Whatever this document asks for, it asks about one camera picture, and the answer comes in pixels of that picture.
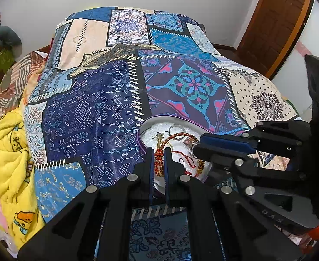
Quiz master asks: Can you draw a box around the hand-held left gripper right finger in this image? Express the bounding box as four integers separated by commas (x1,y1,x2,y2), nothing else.
163,147,304,261

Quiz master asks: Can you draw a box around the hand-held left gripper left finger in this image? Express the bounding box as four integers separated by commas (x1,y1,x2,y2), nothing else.
17,147,156,261

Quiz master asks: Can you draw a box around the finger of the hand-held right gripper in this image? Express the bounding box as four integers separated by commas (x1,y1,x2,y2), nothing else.
193,121,312,160
207,158,319,230

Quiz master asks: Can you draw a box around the braided red gold bracelet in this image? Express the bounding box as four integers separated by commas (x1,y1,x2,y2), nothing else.
154,132,203,176

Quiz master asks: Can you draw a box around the thin red cord bracelet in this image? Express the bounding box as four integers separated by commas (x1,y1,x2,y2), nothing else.
173,149,208,176

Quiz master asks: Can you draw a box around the silver ring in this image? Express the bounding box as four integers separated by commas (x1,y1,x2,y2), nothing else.
189,144,201,160

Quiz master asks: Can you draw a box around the gold key pendant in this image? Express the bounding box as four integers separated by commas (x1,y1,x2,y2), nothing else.
155,132,165,152

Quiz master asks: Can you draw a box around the silver hoop earring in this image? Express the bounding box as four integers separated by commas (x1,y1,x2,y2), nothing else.
168,124,186,140

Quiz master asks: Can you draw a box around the patchwork blanket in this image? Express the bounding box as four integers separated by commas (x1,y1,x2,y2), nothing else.
21,5,307,261

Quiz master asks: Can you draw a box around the wooden door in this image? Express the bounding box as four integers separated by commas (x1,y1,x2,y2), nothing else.
234,0,315,80

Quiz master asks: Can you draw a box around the yellow fleece blanket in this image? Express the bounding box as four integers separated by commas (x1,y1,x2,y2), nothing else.
0,107,46,251

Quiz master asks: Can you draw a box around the striped orange beige blanket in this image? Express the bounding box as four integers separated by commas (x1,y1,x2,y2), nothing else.
0,50,49,131

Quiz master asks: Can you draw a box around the dark green pillow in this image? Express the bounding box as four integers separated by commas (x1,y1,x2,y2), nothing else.
0,26,23,59

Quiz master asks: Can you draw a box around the pink wall sticker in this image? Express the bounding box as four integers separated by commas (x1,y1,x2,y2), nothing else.
297,39,312,58

